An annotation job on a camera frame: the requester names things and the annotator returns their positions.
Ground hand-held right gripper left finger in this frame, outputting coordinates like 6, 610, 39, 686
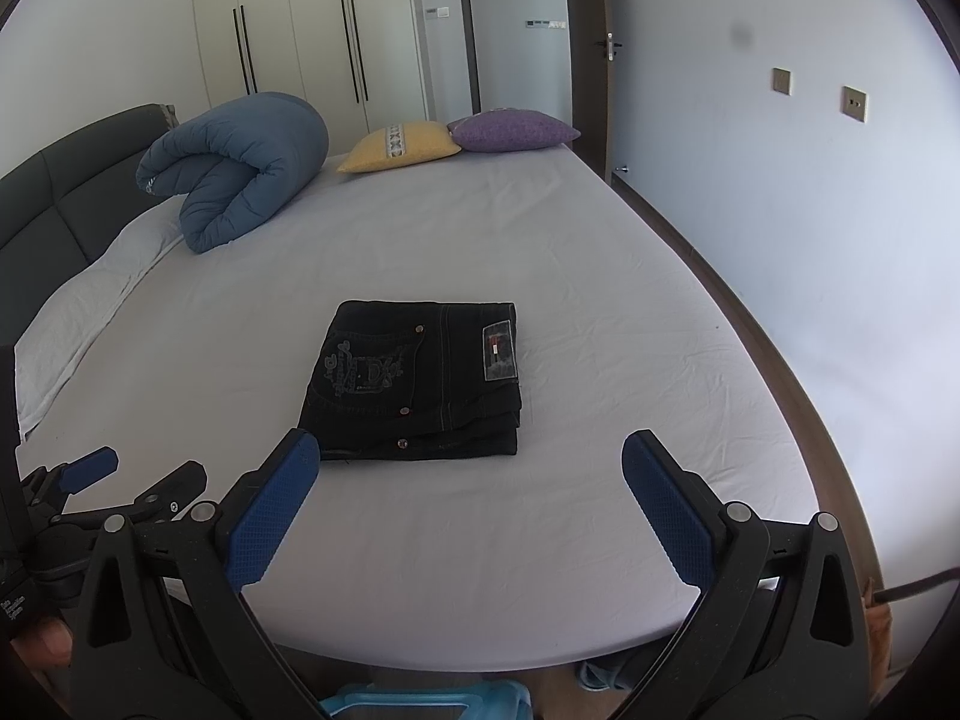
70, 427, 325, 720

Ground brown bed frame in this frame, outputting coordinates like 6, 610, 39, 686
610, 171, 890, 597

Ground rolled blue duvet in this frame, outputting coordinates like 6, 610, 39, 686
135, 91, 331, 254

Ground dark grey padded headboard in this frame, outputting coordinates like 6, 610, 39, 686
0, 103, 182, 350

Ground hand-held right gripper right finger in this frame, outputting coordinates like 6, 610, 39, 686
615, 429, 872, 720

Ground black denim pants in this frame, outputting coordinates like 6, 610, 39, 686
298, 300, 523, 460

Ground person's left hand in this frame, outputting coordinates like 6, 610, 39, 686
10, 616, 76, 672

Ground brown wooden door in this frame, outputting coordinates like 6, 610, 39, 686
559, 0, 613, 182

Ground light blue slipper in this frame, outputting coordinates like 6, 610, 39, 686
576, 656, 640, 692

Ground light blue plastic stool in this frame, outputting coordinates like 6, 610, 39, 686
319, 679, 538, 720

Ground white bed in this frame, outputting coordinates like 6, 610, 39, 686
15, 146, 820, 673

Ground dark cable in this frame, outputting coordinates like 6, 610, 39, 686
870, 573, 960, 605

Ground yellow pillow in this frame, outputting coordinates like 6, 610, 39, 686
336, 120, 464, 174

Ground white pillow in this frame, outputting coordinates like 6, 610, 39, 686
15, 202, 185, 440

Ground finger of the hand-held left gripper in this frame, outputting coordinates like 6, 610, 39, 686
56, 460, 209, 541
19, 446, 120, 533

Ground purple pillow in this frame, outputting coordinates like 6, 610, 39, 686
448, 109, 582, 154

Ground white wardrobe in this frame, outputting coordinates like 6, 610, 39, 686
189, 0, 433, 137

